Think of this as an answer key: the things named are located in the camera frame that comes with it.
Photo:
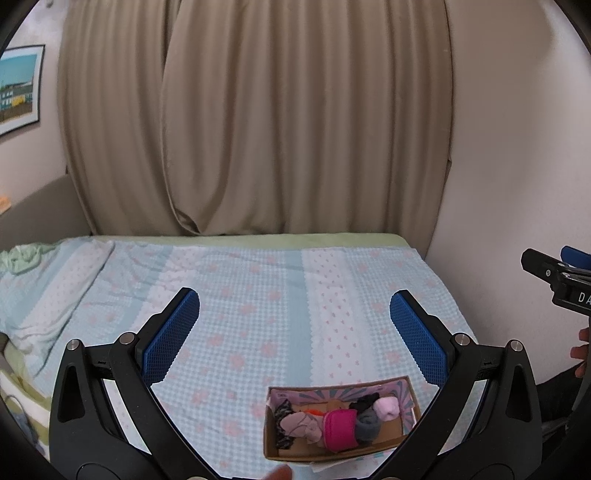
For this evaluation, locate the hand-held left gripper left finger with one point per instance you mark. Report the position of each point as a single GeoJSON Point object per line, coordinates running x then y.
{"type": "Point", "coordinates": [171, 337]}

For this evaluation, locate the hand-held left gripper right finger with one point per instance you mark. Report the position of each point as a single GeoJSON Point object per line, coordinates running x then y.
{"type": "Point", "coordinates": [418, 337]}

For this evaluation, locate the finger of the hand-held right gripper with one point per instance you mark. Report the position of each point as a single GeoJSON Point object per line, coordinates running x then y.
{"type": "Point", "coordinates": [577, 257]}
{"type": "Point", "coordinates": [540, 265]}

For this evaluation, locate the light pink sock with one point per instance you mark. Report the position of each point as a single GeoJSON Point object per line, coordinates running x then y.
{"type": "Point", "coordinates": [387, 407]}

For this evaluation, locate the cardboard box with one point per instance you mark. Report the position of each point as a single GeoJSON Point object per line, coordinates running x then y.
{"type": "Point", "coordinates": [397, 427]}

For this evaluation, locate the magenta sock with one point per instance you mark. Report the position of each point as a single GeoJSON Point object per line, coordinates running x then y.
{"type": "Point", "coordinates": [339, 431]}

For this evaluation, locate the black patterned sock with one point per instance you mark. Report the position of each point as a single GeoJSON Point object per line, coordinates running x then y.
{"type": "Point", "coordinates": [282, 408]}

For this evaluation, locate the dusty pink sock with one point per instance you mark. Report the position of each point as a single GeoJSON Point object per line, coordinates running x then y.
{"type": "Point", "coordinates": [300, 425]}

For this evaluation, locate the person's right hand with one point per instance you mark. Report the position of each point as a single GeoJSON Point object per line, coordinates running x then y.
{"type": "Point", "coordinates": [582, 353]}

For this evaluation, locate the person's left hand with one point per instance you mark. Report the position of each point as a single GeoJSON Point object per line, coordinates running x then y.
{"type": "Point", "coordinates": [279, 473]}

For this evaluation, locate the light blue floral blanket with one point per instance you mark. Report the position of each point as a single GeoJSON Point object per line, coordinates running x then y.
{"type": "Point", "coordinates": [258, 314]}

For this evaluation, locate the grey sock ball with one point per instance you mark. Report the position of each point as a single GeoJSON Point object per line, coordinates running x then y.
{"type": "Point", "coordinates": [368, 427]}

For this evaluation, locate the person's dark clothing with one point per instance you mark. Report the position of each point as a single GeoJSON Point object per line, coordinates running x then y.
{"type": "Point", "coordinates": [561, 401]}

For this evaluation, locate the orange sock ball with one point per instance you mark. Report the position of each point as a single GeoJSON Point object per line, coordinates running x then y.
{"type": "Point", "coordinates": [314, 410]}

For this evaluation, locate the pale green mattress sheet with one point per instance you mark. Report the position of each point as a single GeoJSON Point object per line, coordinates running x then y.
{"type": "Point", "coordinates": [277, 240]}

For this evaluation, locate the striped green bed sheet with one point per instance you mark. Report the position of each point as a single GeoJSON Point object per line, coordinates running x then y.
{"type": "Point", "coordinates": [23, 378]}

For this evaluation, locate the white paper sheet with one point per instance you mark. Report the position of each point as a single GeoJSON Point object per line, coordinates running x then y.
{"type": "Point", "coordinates": [330, 466]}

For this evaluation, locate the crumpled green cloth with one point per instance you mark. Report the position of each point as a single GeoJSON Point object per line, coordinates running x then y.
{"type": "Point", "coordinates": [23, 258]}

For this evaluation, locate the beige padded headboard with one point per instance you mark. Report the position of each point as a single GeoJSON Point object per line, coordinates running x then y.
{"type": "Point", "coordinates": [41, 212]}

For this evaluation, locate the beige curtain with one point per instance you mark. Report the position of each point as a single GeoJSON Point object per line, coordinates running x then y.
{"type": "Point", "coordinates": [277, 115]}

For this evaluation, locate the wall poster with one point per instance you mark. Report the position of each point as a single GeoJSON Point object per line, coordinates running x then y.
{"type": "Point", "coordinates": [18, 87]}

